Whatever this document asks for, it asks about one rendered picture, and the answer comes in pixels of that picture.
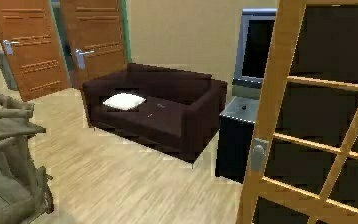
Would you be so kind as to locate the black cabinet with grey top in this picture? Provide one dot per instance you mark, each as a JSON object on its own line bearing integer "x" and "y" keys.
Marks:
{"x": 235, "y": 143}

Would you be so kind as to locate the small black object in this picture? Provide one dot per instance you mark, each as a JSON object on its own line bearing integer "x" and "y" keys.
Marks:
{"x": 244, "y": 107}

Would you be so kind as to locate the light wooden glazed door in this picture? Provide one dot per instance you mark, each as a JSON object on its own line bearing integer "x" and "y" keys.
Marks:
{"x": 280, "y": 100}

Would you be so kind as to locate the grey framed television set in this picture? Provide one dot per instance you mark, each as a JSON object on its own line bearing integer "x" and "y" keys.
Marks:
{"x": 253, "y": 46}

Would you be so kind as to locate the dark brown sofa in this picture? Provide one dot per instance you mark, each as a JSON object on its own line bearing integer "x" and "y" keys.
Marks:
{"x": 173, "y": 113}

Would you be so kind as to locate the brown wooden room door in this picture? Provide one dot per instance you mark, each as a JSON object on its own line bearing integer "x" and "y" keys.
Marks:
{"x": 30, "y": 46}
{"x": 93, "y": 33}

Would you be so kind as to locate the white pillow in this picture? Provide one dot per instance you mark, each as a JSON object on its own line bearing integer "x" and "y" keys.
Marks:
{"x": 123, "y": 101}

